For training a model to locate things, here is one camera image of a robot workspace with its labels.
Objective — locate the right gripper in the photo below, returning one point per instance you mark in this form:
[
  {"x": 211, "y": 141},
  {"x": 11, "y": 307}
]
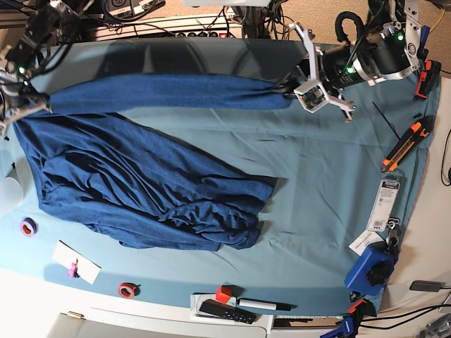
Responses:
[{"x": 19, "y": 99}]

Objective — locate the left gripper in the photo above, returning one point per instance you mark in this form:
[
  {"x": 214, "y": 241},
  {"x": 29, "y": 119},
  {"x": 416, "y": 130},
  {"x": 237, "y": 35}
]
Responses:
[{"x": 332, "y": 72}]

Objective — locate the dark blue t-shirt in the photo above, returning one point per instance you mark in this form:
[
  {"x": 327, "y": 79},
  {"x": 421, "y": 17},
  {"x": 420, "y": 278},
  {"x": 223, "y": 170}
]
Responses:
[{"x": 91, "y": 165}]

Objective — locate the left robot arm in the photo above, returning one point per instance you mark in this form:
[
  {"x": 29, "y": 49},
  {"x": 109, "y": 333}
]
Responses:
[{"x": 385, "y": 47}]

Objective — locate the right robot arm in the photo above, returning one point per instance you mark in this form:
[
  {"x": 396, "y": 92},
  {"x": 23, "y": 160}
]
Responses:
[{"x": 49, "y": 34}]

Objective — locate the white power strip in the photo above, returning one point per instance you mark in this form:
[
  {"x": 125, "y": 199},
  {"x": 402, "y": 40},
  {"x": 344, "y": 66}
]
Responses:
[{"x": 204, "y": 25}]

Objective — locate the black zip tie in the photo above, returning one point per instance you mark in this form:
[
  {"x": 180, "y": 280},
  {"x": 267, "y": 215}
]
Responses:
[{"x": 390, "y": 125}]

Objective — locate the light blue table cloth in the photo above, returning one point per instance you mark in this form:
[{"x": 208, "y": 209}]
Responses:
[{"x": 327, "y": 173}]

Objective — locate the purple tape roll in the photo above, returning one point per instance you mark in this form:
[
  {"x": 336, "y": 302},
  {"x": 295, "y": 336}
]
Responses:
[{"x": 28, "y": 227}]

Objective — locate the blue black clamp top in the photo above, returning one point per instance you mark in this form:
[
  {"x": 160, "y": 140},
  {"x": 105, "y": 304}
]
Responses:
[{"x": 422, "y": 51}]

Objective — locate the blue black clamp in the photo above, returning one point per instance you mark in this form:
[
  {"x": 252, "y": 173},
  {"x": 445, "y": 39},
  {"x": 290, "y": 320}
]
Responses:
[
  {"x": 422, "y": 51},
  {"x": 349, "y": 325}
]

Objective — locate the orange black utility knife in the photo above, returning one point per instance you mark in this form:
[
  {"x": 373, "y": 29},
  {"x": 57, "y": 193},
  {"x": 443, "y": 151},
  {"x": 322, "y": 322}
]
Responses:
[{"x": 414, "y": 135}]

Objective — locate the clear blister retail package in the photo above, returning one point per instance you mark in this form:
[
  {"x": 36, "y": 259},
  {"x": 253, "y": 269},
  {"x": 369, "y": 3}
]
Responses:
[{"x": 385, "y": 200}]

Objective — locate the white paper card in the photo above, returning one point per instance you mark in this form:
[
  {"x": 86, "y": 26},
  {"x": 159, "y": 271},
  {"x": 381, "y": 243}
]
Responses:
[{"x": 64, "y": 255}]

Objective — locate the white label card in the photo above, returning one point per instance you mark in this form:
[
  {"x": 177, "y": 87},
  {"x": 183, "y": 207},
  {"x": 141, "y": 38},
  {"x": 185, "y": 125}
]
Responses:
[{"x": 363, "y": 240}]

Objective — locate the small pink toy figure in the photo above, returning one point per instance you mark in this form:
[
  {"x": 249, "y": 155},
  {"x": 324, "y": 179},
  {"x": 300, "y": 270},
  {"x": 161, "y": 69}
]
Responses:
[{"x": 73, "y": 270}]

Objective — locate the blue box with knob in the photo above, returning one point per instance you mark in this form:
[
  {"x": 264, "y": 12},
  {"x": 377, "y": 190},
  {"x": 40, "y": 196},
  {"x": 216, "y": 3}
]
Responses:
[{"x": 373, "y": 269}]

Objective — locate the red cube block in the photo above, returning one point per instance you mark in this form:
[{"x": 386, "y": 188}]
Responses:
[{"x": 223, "y": 294}]

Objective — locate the white black marker pen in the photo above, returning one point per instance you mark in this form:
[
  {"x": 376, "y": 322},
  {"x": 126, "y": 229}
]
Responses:
[{"x": 265, "y": 305}]

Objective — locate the red tape roll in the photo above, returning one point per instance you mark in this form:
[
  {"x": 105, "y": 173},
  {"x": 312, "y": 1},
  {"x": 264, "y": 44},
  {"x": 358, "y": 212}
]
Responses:
[{"x": 128, "y": 290}]

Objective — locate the black remote control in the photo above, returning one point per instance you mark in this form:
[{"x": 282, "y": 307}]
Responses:
[{"x": 227, "y": 312}]

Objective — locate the black phone device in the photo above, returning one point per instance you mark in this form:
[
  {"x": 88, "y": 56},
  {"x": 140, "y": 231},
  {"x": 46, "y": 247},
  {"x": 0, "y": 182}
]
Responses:
[{"x": 425, "y": 286}]

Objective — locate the blue black clamp bottom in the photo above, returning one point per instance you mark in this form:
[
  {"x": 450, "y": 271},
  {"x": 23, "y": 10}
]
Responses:
[{"x": 349, "y": 325}]

